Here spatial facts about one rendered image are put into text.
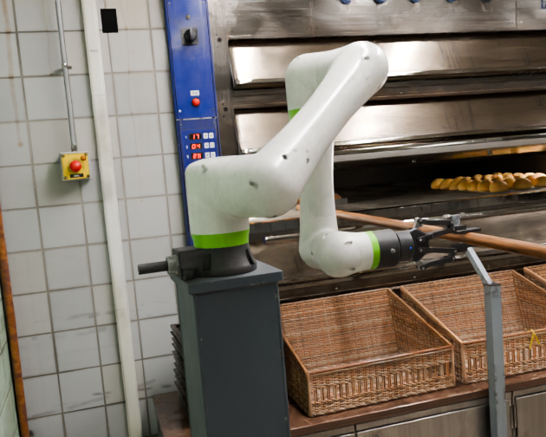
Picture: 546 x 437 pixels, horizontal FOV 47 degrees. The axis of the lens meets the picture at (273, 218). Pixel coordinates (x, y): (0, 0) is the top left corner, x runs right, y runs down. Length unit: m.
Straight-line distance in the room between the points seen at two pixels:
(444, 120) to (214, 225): 1.65
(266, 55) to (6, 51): 0.94
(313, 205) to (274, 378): 0.44
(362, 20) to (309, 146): 1.47
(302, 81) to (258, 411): 0.77
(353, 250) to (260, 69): 1.20
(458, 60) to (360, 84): 1.47
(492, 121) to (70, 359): 1.98
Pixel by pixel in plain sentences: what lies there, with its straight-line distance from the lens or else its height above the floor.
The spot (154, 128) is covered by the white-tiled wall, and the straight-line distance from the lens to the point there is 2.40.
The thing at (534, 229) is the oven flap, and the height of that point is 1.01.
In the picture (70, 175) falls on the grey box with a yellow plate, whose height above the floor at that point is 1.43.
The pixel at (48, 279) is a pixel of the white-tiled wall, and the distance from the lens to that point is 2.43.
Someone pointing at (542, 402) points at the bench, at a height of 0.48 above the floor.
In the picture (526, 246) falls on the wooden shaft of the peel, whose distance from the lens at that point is 1.46.
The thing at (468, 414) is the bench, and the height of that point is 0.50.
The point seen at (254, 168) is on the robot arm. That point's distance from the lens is 1.21.
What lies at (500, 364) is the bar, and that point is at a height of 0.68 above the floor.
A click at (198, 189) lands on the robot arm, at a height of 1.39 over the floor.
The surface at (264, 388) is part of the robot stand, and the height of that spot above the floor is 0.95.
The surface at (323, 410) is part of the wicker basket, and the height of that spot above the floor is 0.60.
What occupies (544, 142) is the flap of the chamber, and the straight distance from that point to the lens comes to 2.90.
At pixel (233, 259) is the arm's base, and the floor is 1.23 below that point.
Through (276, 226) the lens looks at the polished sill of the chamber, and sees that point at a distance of 2.50.
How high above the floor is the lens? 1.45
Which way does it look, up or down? 6 degrees down
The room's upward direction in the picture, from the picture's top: 5 degrees counter-clockwise
